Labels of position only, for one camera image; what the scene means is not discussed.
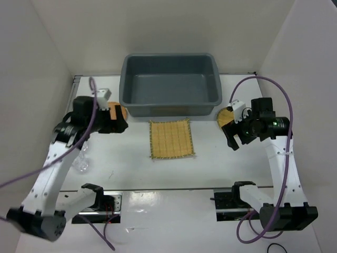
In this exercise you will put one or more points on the grey plastic bin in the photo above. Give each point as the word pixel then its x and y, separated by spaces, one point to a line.
pixel 159 85

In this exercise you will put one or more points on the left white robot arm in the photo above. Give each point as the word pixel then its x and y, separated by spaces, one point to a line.
pixel 40 214

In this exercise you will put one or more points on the orange round woven tray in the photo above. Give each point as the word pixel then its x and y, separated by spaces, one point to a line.
pixel 112 106

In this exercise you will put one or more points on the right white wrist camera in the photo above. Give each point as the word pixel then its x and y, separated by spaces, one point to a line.
pixel 239 110

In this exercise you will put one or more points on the green-rimmed round bamboo tray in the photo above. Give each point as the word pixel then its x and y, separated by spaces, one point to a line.
pixel 222 117

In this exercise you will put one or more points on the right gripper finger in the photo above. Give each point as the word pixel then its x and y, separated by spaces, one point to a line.
pixel 231 116
pixel 230 133

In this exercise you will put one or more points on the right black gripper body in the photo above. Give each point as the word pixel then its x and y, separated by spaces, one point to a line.
pixel 245 127

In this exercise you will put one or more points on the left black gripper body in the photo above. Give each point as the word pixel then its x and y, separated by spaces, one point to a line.
pixel 102 122

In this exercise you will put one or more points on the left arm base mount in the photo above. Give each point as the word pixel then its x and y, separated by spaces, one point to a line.
pixel 109 211

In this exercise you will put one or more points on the square bamboo mat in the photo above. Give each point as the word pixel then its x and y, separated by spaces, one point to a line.
pixel 171 139

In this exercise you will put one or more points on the clear plastic cup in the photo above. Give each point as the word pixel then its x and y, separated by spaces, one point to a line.
pixel 81 162

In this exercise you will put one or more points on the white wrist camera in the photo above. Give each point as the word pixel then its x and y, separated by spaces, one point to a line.
pixel 239 110
pixel 102 98

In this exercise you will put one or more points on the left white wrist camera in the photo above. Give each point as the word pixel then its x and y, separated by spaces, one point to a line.
pixel 102 98

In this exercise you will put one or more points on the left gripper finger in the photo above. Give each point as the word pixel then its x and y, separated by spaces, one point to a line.
pixel 118 112
pixel 119 125

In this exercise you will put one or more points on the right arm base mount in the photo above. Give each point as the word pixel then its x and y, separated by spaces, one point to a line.
pixel 226 208

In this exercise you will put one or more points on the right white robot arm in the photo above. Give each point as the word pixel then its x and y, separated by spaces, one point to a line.
pixel 288 209

